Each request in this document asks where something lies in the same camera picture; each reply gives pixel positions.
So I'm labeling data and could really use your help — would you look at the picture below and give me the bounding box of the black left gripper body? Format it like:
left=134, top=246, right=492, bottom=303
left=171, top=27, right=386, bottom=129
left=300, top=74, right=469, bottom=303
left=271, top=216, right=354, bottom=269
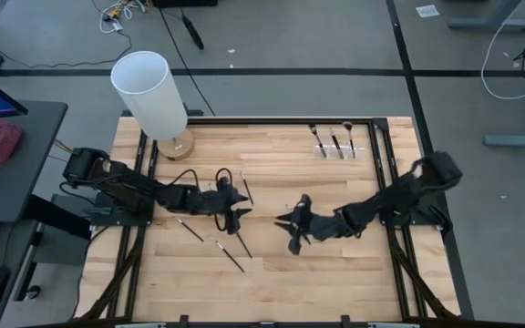
left=202, top=179, right=241, bottom=236

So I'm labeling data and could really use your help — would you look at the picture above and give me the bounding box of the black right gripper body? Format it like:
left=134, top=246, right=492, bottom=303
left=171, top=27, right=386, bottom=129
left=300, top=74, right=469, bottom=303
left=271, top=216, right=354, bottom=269
left=288, top=194, right=341, bottom=255

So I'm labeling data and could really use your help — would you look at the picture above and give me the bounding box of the angled tip makeup brush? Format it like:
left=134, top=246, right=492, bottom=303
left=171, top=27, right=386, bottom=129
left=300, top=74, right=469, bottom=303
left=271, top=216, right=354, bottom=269
left=214, top=240, right=246, bottom=274

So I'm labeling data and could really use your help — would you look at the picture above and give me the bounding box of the round head makeup brush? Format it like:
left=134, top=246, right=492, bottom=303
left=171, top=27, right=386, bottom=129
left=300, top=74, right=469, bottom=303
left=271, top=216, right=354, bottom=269
left=308, top=123, right=328, bottom=159

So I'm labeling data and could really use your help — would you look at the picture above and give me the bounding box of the thick black makeup brush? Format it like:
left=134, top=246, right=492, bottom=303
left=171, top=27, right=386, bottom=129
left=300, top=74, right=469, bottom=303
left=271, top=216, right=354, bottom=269
left=327, top=128, right=345, bottom=160

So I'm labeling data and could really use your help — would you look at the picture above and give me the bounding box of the brown bristle makeup brush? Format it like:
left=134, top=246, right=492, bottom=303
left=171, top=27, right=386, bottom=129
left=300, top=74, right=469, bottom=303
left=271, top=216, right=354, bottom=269
left=342, top=120, right=357, bottom=159

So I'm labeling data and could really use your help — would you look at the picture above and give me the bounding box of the clear acrylic brush holder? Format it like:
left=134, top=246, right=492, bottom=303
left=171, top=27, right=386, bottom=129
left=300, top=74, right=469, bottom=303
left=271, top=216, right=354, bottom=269
left=310, top=131, right=366, bottom=160

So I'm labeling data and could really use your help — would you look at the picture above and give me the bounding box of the white shade wooden base lamp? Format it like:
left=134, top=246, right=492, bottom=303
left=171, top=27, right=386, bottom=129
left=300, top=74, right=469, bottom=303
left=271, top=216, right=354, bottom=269
left=109, top=49, right=196, bottom=161

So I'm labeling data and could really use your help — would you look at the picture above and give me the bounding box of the black wand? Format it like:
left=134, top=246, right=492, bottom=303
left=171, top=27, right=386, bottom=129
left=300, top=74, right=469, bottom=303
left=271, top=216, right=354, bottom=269
left=180, top=15, right=206, bottom=51

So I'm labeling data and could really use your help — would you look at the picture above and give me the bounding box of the grey desk base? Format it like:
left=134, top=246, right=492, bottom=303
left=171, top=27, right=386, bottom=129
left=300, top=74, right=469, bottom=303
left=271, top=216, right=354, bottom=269
left=14, top=218, right=88, bottom=302

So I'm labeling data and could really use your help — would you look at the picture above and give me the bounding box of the black desk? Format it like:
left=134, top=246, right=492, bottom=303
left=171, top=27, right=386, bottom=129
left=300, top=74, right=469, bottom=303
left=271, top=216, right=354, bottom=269
left=0, top=100, right=69, bottom=224

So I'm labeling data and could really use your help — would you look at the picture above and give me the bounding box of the black box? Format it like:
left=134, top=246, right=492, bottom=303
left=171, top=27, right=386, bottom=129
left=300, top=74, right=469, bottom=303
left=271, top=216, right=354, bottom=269
left=150, top=0, right=219, bottom=9

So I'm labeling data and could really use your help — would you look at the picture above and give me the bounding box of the grey table foot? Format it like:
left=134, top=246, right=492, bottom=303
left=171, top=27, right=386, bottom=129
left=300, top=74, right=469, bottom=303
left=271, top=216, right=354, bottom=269
left=482, top=130, right=525, bottom=149
left=448, top=0, right=525, bottom=34

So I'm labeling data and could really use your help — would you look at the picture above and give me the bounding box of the white paper sheet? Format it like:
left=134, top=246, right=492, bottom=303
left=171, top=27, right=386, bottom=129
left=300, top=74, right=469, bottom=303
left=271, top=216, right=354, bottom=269
left=415, top=4, right=441, bottom=19

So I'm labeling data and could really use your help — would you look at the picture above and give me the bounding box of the black aluminium table frame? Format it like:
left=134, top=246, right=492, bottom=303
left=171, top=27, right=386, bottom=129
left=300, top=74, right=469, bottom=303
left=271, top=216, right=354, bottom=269
left=74, top=116, right=463, bottom=328

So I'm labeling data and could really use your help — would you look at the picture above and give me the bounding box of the long black floor cable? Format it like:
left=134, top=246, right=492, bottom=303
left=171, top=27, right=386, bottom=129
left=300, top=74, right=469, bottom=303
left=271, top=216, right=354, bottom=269
left=159, top=6, right=217, bottom=118
left=0, top=17, right=134, bottom=77

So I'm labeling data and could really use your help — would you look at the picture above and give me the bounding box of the yellow cable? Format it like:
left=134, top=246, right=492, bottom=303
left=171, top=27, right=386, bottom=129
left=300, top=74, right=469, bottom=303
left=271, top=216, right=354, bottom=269
left=52, top=138, right=76, bottom=155

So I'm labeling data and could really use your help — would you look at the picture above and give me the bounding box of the white cable bundle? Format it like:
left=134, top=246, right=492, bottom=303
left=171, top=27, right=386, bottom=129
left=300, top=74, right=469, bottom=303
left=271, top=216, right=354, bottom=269
left=89, top=0, right=149, bottom=35

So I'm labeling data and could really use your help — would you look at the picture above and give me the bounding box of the white floor cable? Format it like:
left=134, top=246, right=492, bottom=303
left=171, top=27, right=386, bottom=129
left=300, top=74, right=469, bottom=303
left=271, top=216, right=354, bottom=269
left=479, top=0, right=525, bottom=101

